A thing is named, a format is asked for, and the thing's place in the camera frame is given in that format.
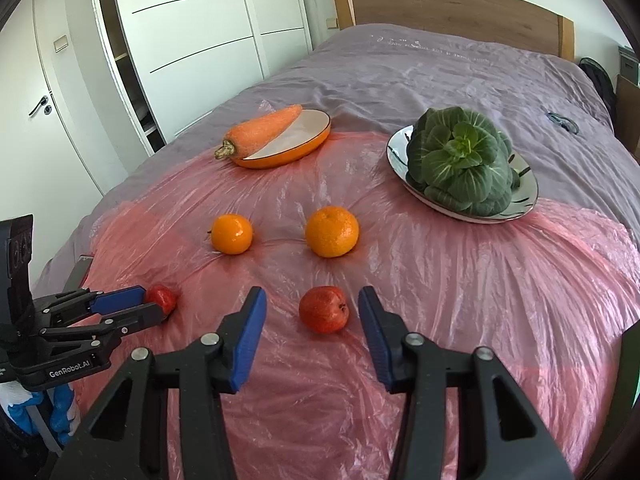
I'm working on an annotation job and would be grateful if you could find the white wardrobe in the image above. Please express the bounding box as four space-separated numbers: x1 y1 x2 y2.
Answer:
87 0 313 161

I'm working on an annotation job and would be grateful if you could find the wooden nightstand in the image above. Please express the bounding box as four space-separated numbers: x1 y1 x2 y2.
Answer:
614 74 640 156

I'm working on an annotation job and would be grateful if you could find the bed with purple cover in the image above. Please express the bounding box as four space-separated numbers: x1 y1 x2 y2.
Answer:
35 22 640 480

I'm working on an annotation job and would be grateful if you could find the pink plastic sheet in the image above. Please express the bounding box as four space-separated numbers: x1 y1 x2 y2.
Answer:
75 130 640 480

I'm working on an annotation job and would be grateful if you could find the grey printer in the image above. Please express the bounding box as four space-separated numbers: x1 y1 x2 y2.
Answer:
618 45 640 86

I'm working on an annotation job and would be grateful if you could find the orange rimmed plate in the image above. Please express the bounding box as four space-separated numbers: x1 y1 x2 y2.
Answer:
227 108 332 170

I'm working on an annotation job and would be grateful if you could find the white patterned plate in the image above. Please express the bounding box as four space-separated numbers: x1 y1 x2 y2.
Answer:
386 125 540 224

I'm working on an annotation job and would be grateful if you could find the black backpack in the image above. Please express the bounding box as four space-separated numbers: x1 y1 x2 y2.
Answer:
579 58 617 121

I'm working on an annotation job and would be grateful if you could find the green bok choy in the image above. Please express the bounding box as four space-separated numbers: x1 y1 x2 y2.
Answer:
404 106 521 216

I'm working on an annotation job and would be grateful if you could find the person's left hand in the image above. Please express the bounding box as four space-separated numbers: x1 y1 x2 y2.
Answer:
0 382 82 448

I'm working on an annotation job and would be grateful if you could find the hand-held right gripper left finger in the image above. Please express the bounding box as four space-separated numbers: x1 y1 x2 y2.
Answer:
62 286 268 480

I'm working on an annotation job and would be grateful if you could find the red tomato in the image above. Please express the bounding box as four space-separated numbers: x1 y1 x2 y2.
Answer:
145 284 178 318

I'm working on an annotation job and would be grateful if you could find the white door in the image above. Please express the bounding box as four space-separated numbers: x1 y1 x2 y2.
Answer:
0 0 131 261

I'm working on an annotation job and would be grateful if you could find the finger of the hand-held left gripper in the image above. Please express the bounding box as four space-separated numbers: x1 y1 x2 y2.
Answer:
32 285 147 318
40 303 166 349

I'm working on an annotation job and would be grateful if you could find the red apple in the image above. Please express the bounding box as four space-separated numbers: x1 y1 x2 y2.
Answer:
299 286 350 334

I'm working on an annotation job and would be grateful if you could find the orange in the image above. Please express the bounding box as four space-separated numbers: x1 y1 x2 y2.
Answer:
305 206 360 259
210 214 254 255

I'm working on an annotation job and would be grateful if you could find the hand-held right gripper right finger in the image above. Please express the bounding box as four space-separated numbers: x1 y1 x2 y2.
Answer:
357 286 576 480

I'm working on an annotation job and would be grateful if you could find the carrot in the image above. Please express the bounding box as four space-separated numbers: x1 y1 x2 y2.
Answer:
215 104 303 161

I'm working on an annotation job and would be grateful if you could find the wooden headboard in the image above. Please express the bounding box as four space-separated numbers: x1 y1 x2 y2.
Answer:
331 0 576 58

